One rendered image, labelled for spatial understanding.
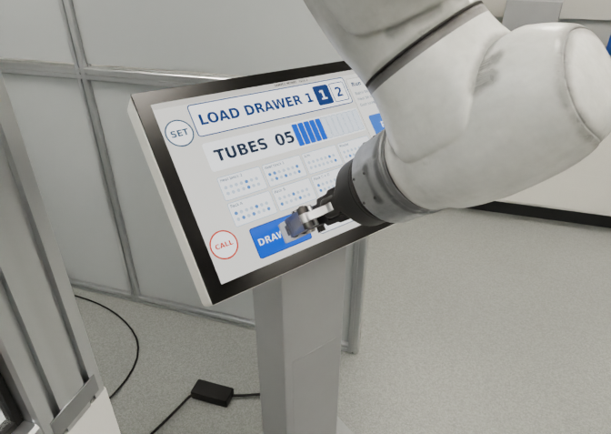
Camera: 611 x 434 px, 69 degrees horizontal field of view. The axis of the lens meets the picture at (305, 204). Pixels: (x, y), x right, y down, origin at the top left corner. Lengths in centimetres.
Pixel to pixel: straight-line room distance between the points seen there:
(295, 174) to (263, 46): 74
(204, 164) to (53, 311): 29
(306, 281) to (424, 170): 56
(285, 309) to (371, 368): 98
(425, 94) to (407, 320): 174
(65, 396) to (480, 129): 44
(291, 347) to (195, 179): 45
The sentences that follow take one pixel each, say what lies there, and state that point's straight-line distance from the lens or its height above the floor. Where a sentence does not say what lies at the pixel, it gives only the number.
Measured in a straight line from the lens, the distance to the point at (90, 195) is 200.
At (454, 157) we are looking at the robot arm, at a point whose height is 124.
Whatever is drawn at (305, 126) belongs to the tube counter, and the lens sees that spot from 74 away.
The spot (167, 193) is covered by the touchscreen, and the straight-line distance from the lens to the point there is 63.
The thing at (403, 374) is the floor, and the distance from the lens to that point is 181.
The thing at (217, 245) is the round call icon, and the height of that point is 102.
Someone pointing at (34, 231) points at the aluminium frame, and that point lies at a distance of 44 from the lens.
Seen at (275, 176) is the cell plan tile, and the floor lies 107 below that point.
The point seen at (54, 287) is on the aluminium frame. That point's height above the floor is 110.
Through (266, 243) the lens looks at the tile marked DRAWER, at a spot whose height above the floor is 100.
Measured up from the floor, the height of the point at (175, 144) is 113.
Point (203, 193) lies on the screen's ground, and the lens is 63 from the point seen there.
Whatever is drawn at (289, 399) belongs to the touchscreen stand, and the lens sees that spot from 107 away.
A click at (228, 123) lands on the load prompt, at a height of 114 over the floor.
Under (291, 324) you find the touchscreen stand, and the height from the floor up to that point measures 73.
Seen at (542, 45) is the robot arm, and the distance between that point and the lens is 31.
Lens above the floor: 136
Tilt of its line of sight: 29 degrees down
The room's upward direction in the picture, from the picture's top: straight up
